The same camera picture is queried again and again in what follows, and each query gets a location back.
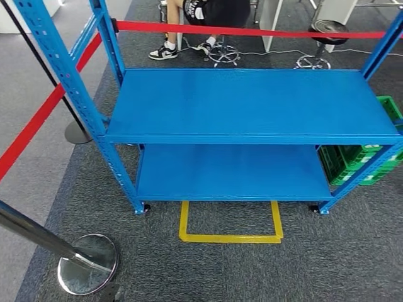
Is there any green plastic crate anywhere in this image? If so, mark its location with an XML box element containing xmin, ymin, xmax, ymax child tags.
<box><xmin>376</xmin><ymin>94</ymin><xmax>403</xmax><ymax>126</ymax></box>
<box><xmin>317</xmin><ymin>143</ymin><xmax>403</xmax><ymax>187</ymax></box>

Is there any white desk panel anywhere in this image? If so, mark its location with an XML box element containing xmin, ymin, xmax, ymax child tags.
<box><xmin>310</xmin><ymin>0</ymin><xmax>361</xmax><ymax>26</ymax></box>
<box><xmin>259</xmin><ymin>0</ymin><xmax>285</xmax><ymax>53</ymax></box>

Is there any stool with chrome base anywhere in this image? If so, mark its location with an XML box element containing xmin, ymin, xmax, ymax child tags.
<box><xmin>206</xmin><ymin>35</ymin><xmax>242</xmax><ymax>69</ymax></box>

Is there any red barrier belt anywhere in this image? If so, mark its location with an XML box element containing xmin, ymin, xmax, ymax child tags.
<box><xmin>0</xmin><ymin>32</ymin><xmax>103</xmax><ymax>182</ymax></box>
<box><xmin>115</xmin><ymin>20</ymin><xmax>403</xmax><ymax>40</ymax></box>

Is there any black round stool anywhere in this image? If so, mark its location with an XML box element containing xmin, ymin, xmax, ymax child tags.
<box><xmin>294</xmin><ymin>18</ymin><xmax>351</xmax><ymax>71</ymax></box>

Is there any black stanchion with round base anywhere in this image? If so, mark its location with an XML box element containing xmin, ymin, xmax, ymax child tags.
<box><xmin>0</xmin><ymin>0</ymin><xmax>94</xmax><ymax>146</ymax></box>

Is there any blue metal shelf rack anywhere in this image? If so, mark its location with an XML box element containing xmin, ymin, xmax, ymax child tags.
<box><xmin>12</xmin><ymin>0</ymin><xmax>403</xmax><ymax>216</ymax></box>

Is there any chrome stanchion with round base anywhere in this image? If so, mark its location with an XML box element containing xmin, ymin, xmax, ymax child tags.
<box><xmin>0</xmin><ymin>199</ymin><xmax>119</xmax><ymax>297</ymax></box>

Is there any person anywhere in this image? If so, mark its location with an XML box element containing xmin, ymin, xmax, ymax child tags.
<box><xmin>148</xmin><ymin>0</ymin><xmax>252</xmax><ymax>61</ymax></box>

